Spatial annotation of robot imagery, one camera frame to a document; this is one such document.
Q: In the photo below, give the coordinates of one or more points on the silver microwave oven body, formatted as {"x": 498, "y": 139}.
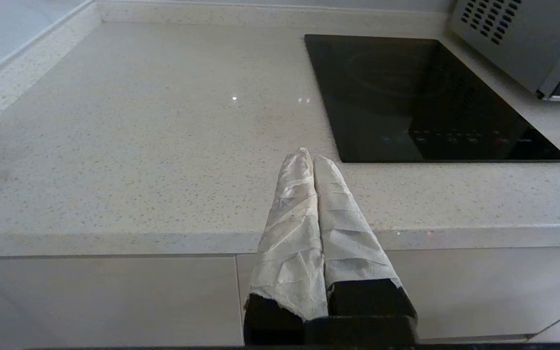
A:
{"x": 518, "y": 41}

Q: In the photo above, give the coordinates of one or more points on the black induction cooktop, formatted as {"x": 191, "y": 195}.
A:
{"x": 406, "y": 97}

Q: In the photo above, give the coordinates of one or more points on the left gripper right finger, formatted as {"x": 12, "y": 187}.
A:
{"x": 348, "y": 243}

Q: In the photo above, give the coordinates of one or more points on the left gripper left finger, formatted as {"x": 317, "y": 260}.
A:
{"x": 289, "y": 243}

